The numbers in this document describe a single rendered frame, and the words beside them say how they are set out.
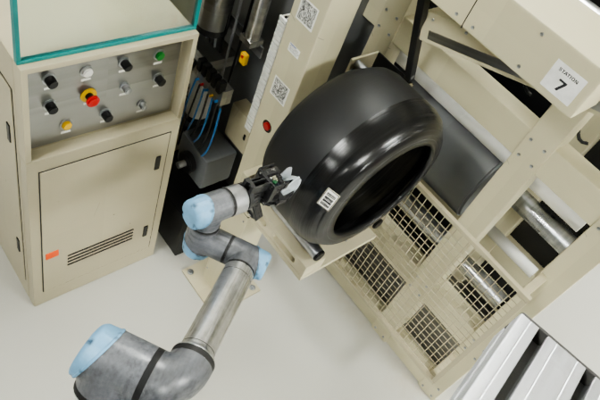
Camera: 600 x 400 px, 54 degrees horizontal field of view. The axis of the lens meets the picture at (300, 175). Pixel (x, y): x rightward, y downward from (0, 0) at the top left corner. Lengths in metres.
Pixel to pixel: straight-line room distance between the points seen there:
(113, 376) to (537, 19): 1.24
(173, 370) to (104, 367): 0.13
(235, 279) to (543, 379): 0.97
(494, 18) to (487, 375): 1.27
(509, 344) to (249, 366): 2.22
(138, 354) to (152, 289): 1.57
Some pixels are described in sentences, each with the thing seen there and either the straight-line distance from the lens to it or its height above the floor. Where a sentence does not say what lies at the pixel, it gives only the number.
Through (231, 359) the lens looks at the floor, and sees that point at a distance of 2.67.
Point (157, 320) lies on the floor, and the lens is 2.70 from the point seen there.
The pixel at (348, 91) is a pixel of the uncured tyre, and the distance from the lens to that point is 1.64.
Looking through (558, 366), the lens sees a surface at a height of 2.03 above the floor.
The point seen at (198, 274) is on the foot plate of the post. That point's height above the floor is 0.01.
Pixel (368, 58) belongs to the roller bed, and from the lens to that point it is 2.25.
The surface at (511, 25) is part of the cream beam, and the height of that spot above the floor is 1.73.
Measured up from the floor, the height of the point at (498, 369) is 2.03.
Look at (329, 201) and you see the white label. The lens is 1.59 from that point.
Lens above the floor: 2.40
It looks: 45 degrees down
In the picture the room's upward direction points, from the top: 24 degrees clockwise
